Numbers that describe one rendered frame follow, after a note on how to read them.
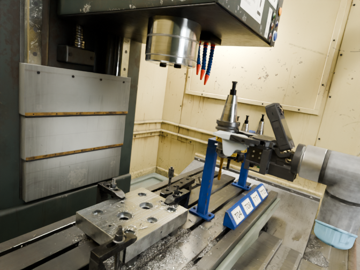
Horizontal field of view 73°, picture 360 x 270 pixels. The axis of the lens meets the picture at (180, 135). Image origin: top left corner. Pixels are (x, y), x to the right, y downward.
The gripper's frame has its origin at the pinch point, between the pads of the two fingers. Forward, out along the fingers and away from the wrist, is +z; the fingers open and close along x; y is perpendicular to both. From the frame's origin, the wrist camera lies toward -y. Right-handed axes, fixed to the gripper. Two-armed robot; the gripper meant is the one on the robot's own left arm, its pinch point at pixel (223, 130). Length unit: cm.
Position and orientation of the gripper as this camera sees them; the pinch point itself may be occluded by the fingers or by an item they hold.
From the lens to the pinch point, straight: 66.3
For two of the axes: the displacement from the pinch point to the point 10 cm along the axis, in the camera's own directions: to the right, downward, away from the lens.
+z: -8.0, -2.4, 5.5
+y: -1.4, 9.7, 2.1
